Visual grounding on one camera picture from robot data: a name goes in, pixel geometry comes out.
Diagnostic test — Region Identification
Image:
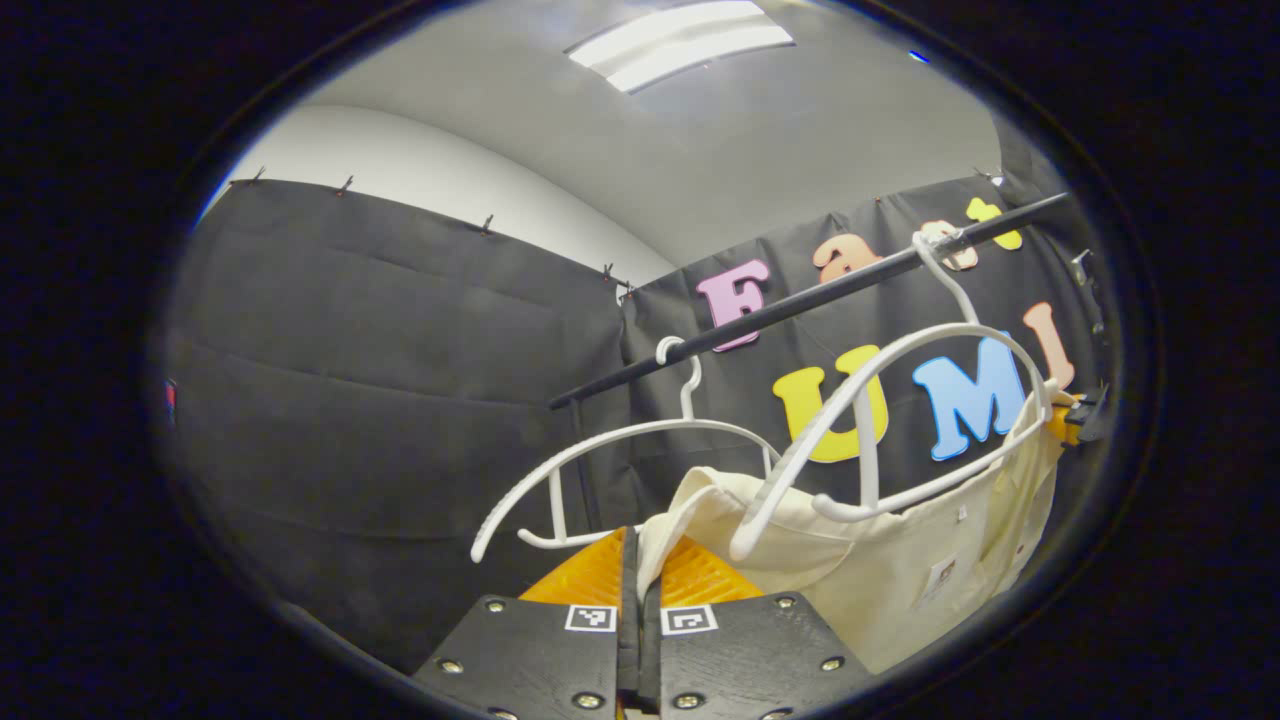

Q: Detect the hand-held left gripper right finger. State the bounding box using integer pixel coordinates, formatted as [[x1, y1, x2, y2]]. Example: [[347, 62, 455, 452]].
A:
[[640, 535, 876, 720]]

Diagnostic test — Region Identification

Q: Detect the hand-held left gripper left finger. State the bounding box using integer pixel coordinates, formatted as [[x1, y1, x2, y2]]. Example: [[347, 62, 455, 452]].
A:
[[412, 527, 641, 720]]

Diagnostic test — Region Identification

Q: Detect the cream button shirt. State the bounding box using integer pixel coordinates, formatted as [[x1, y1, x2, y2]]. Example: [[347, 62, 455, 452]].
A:
[[637, 385, 1076, 676]]

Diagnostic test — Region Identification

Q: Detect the white plastic hanger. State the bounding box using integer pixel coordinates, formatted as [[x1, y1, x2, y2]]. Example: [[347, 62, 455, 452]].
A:
[[470, 337, 787, 564], [728, 228, 1059, 563]]

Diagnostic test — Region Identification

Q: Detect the black clothes rack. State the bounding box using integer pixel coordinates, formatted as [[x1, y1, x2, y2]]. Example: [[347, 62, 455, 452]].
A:
[[548, 192, 1073, 531]]

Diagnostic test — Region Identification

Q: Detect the black backdrop cloth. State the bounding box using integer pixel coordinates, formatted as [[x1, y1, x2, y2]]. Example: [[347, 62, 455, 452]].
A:
[[160, 145, 1111, 671]]

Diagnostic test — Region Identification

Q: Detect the ceiling light panel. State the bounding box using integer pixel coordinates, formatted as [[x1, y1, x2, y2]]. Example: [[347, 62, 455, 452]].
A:
[[565, 0, 796, 94]]

